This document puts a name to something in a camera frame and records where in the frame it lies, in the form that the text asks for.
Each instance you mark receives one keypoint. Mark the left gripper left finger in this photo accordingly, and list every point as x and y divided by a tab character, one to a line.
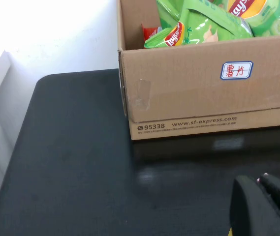
250	211

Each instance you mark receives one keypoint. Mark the red snack packet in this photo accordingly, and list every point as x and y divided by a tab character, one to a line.
149	32

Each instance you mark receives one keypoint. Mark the cardboard box with chip bags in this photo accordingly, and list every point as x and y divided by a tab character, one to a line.
179	98

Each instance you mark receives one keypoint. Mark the green Lay's cucumber chip bag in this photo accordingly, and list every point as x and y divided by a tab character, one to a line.
272	22

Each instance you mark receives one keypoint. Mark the green Lay's onion chip bag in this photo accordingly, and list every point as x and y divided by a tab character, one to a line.
196	34

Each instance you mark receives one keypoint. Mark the green chip bag barcode side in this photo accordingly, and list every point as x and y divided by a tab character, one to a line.
203	9

